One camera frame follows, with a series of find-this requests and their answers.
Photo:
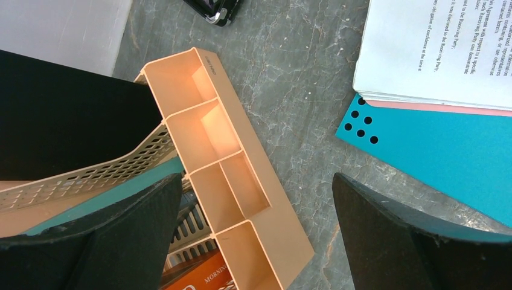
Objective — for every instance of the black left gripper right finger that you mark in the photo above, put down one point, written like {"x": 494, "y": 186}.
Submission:
{"x": 390, "y": 245}

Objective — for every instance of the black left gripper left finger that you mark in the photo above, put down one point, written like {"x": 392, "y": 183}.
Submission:
{"x": 121, "y": 246}

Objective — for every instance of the black poker chip case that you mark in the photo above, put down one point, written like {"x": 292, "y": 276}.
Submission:
{"x": 216, "y": 12}

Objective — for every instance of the teal folder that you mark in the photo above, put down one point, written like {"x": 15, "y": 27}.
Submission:
{"x": 116, "y": 194}

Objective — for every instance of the pink clipboard with paper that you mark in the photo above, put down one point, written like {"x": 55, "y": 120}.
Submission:
{"x": 452, "y": 56}

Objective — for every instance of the peach plastic file organizer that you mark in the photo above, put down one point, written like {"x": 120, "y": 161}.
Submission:
{"x": 247, "y": 214}

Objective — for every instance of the blue plastic folder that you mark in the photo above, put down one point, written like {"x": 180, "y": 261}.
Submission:
{"x": 465, "y": 156}

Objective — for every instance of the orange Good Morning book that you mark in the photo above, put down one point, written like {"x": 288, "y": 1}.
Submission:
{"x": 208, "y": 271}

